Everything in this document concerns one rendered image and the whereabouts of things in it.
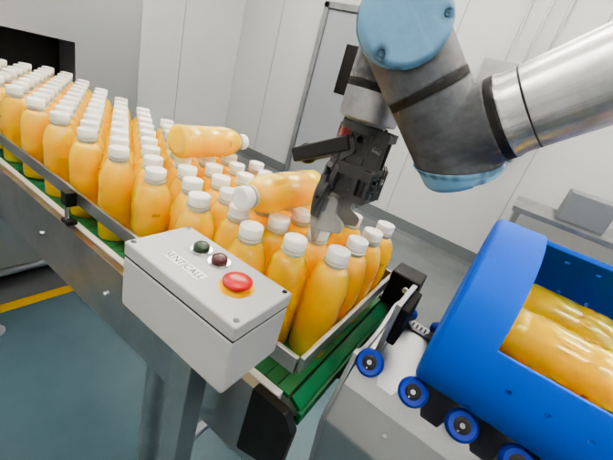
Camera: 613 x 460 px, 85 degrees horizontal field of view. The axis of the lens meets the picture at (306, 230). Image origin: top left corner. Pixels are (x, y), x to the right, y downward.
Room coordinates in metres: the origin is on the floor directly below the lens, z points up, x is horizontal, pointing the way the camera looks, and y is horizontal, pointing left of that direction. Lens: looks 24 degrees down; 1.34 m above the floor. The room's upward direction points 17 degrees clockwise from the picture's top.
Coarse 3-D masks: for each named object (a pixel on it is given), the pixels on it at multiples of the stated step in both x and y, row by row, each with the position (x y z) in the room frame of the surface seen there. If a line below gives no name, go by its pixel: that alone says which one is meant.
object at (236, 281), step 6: (228, 276) 0.33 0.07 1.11; (234, 276) 0.33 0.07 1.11; (240, 276) 0.34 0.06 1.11; (246, 276) 0.34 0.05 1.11; (228, 282) 0.32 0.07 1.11; (234, 282) 0.32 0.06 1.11; (240, 282) 0.32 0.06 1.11; (246, 282) 0.33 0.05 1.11; (252, 282) 0.33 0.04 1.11; (234, 288) 0.31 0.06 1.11; (240, 288) 0.32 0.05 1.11; (246, 288) 0.32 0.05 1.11
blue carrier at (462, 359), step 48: (528, 240) 0.44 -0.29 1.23; (480, 288) 0.37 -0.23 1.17; (528, 288) 0.37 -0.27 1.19; (576, 288) 0.52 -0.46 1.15; (432, 336) 0.51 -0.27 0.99; (480, 336) 0.35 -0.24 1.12; (432, 384) 0.38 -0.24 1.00; (480, 384) 0.33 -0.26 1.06; (528, 384) 0.31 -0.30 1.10; (528, 432) 0.31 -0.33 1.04; (576, 432) 0.29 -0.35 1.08
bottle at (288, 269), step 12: (276, 252) 0.49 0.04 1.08; (288, 252) 0.47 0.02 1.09; (276, 264) 0.47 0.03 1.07; (288, 264) 0.46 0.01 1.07; (300, 264) 0.47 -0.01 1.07; (276, 276) 0.46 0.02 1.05; (288, 276) 0.46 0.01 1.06; (300, 276) 0.47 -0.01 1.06; (288, 288) 0.46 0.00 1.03; (300, 288) 0.47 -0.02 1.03; (288, 312) 0.46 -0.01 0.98; (288, 324) 0.47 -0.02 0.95
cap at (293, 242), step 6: (288, 234) 0.49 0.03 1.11; (294, 234) 0.50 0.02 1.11; (288, 240) 0.47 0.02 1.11; (294, 240) 0.48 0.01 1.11; (300, 240) 0.48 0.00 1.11; (306, 240) 0.49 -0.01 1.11; (288, 246) 0.47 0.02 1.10; (294, 246) 0.47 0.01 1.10; (300, 246) 0.47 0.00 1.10; (294, 252) 0.47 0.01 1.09; (300, 252) 0.48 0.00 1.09
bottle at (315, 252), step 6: (306, 234) 0.56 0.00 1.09; (306, 246) 0.54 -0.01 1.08; (312, 246) 0.54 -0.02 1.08; (318, 246) 0.54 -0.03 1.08; (324, 246) 0.55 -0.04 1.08; (306, 252) 0.53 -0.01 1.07; (312, 252) 0.53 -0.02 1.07; (318, 252) 0.53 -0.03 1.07; (324, 252) 0.54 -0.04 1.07; (306, 258) 0.52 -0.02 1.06; (312, 258) 0.53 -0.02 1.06; (318, 258) 0.53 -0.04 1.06; (306, 264) 0.52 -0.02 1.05; (312, 264) 0.52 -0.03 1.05; (306, 276) 0.52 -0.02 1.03; (294, 318) 0.52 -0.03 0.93
